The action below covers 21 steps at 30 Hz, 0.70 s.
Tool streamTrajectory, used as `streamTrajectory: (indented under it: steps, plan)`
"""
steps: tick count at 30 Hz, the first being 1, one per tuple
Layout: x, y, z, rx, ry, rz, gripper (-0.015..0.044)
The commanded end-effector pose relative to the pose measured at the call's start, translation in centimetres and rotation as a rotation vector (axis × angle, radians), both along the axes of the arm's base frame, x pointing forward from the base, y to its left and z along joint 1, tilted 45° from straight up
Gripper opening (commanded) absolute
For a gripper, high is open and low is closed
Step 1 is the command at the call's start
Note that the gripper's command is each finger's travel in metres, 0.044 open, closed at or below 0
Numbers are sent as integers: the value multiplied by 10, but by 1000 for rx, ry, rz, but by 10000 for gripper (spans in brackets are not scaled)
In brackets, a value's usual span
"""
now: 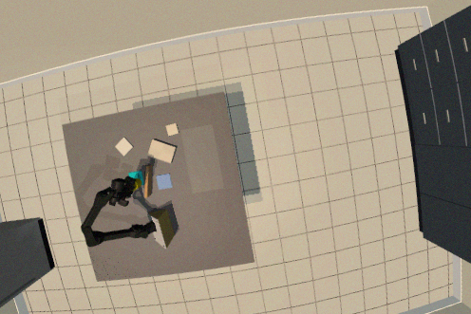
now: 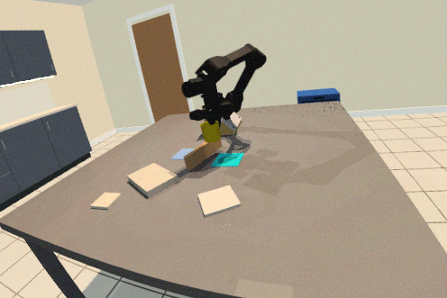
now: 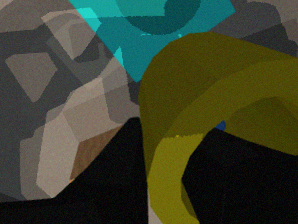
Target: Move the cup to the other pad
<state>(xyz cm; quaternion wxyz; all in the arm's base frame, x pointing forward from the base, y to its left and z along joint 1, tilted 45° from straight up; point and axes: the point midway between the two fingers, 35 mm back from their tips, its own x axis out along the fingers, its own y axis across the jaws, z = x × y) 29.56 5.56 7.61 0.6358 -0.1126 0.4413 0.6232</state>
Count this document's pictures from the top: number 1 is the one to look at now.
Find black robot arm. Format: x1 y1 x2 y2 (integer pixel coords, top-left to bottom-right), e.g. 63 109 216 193
81 178 157 247

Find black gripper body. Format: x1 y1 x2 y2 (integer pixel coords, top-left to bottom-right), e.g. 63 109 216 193
118 176 136 207

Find tan wooden bar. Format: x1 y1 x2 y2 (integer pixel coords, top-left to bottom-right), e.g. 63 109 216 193
144 165 152 198

